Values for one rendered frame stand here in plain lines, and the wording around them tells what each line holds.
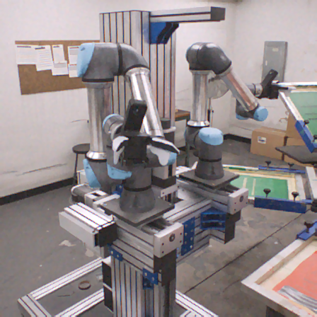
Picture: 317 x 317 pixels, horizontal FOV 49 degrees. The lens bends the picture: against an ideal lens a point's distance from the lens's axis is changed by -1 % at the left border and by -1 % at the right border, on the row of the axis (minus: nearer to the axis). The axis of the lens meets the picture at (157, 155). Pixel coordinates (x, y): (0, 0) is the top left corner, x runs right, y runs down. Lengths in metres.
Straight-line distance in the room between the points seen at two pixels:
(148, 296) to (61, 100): 3.23
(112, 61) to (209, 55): 0.58
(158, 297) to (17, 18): 3.47
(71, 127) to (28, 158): 0.70
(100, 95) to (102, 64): 0.11
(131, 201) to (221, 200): 0.51
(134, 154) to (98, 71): 0.45
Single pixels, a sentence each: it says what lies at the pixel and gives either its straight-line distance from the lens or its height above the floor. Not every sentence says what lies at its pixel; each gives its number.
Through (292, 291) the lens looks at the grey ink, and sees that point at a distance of 1.58.
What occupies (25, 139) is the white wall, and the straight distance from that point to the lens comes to 4.59.
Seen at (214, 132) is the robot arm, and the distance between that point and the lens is 1.73.
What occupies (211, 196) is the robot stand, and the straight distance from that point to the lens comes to 1.76.
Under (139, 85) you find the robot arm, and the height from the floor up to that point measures 1.76.
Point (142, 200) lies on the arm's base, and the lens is 1.40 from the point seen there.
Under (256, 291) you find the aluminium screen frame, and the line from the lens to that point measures 1.50.
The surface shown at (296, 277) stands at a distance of 1.67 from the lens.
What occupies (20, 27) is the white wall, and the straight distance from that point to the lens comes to 4.48.
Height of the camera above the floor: 1.91
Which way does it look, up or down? 18 degrees down
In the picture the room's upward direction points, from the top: straight up
